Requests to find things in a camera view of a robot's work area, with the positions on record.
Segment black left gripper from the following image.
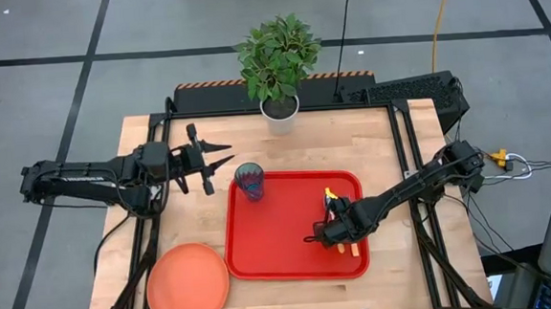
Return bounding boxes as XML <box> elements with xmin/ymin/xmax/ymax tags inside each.
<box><xmin>167</xmin><ymin>121</ymin><xmax>238</xmax><ymax>199</ymax></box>

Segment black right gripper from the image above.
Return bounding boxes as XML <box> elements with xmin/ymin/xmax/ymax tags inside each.
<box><xmin>319</xmin><ymin>193</ymin><xmax>376</xmax><ymax>249</ymax></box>

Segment blue faceted plastic cup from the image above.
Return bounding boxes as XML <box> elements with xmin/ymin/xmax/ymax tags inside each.
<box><xmin>232</xmin><ymin>160</ymin><xmax>268</xmax><ymax>205</ymax></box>

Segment orange round plate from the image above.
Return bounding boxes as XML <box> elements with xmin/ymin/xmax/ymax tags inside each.
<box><xmin>143</xmin><ymin>240</ymin><xmax>232</xmax><ymax>309</ymax></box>

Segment red plastic tray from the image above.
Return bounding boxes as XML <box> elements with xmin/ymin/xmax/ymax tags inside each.
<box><xmin>218</xmin><ymin>165</ymin><xmax>373</xmax><ymax>288</ymax></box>

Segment black case with striped edge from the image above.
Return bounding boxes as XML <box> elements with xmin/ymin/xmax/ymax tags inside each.
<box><xmin>172</xmin><ymin>70</ymin><xmax>378</xmax><ymax>117</ymax></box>

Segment green plant in white pot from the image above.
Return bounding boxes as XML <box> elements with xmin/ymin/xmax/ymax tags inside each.
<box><xmin>230</xmin><ymin>11</ymin><xmax>328</xmax><ymax>140</ymax></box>

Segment black perforated computer case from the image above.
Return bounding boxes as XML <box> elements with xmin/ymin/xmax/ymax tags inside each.
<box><xmin>342</xmin><ymin>69</ymin><xmax>473</xmax><ymax>141</ymax></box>

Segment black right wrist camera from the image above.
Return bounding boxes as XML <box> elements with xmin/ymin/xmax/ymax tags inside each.
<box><xmin>301</xmin><ymin>220</ymin><xmax>333</xmax><ymax>246</ymax></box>

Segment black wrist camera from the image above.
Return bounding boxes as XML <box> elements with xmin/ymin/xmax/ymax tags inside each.
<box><xmin>138</xmin><ymin>140</ymin><xmax>171</xmax><ymax>172</ymax></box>
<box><xmin>301</xmin><ymin>220</ymin><xmax>333</xmax><ymax>246</ymax></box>

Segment black metal table frame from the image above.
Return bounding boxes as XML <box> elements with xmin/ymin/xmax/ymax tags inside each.
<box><xmin>73</xmin><ymin>77</ymin><xmax>496</xmax><ymax>309</ymax></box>

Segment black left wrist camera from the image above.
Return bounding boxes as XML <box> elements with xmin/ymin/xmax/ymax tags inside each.
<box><xmin>138</xmin><ymin>140</ymin><xmax>171</xmax><ymax>172</ymax></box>

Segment yellow cable connector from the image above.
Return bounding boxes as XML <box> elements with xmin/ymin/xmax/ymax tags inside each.
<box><xmin>489</xmin><ymin>148</ymin><xmax>510</xmax><ymax>169</ymax></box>

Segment thin black cable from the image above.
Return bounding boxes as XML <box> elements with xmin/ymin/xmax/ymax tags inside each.
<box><xmin>325</xmin><ymin>0</ymin><xmax>362</xmax><ymax>103</ymax></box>

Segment white cable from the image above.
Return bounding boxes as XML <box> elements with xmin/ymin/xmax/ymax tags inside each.
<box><xmin>480</xmin><ymin>151</ymin><xmax>534</xmax><ymax>183</ymax></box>

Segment thick yellow cable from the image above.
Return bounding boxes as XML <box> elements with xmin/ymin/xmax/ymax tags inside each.
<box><xmin>427</xmin><ymin>0</ymin><xmax>460</xmax><ymax>74</ymax></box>

